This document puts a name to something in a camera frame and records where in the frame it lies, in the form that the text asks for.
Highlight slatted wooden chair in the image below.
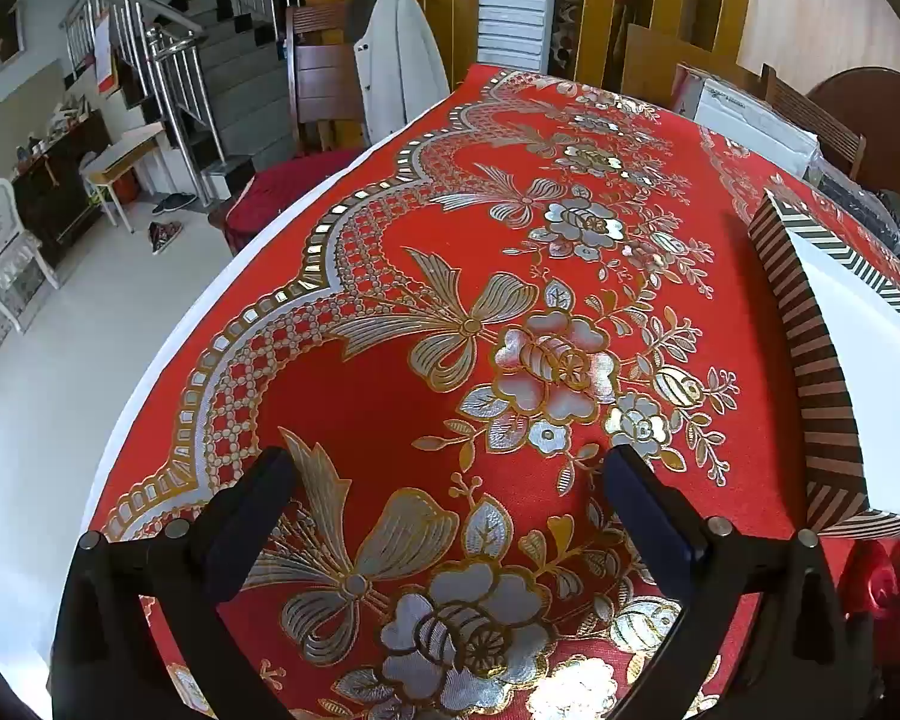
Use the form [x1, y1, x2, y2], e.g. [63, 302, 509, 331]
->
[761, 64, 867, 181]

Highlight dark wooden cabinet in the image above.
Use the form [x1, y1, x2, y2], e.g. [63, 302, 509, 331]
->
[11, 111, 113, 267]

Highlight leaning wooden board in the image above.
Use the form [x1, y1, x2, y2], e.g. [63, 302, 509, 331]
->
[621, 22, 728, 110]

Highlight striped cardboard box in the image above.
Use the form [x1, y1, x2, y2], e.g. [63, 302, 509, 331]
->
[748, 190, 900, 539]

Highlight round dark wooden table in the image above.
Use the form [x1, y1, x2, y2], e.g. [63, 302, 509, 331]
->
[806, 67, 900, 196]

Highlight red shiny packets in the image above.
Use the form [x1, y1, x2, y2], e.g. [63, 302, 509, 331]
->
[844, 536, 900, 653]

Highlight brown wooden chair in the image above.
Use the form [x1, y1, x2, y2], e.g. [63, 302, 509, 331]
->
[285, 4, 368, 158]

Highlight staircase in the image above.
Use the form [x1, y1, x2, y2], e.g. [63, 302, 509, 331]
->
[131, 0, 305, 200]

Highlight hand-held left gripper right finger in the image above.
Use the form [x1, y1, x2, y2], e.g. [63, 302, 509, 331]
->
[602, 444, 882, 720]

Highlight red cushioned seat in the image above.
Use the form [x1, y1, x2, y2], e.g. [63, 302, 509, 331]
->
[225, 148, 365, 256]

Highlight red floral tablecloth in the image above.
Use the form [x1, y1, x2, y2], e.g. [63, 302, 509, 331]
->
[82, 64, 900, 720]

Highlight white plastic bag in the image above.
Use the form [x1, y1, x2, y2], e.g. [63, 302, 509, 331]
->
[671, 64, 818, 177]

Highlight steel stair railing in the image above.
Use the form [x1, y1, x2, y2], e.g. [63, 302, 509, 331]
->
[60, 0, 305, 203]

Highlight white louvered door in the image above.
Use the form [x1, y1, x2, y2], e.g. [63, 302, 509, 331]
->
[476, 0, 552, 72]

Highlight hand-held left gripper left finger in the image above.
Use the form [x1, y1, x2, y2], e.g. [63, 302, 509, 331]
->
[49, 446, 297, 720]

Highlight white jacket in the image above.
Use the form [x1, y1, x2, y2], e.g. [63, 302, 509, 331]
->
[354, 0, 451, 147]

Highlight white ornate chair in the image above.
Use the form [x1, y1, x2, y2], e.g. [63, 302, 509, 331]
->
[0, 178, 59, 331]

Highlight small white-top desk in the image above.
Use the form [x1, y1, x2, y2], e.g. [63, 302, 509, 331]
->
[82, 124, 167, 233]

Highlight red white hanging paper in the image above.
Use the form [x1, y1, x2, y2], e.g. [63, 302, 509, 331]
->
[90, 11, 117, 95]

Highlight clear-wrapped black package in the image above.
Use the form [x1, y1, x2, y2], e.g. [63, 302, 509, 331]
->
[810, 165, 900, 226]

